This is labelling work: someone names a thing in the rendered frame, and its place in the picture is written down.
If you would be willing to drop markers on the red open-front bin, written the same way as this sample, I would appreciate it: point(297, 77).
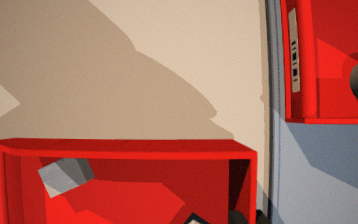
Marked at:
point(136, 181)
point(328, 68)

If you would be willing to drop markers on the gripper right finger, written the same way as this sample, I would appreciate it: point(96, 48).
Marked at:
point(261, 218)

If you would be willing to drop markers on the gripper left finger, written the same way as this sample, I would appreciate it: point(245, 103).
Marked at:
point(235, 217)

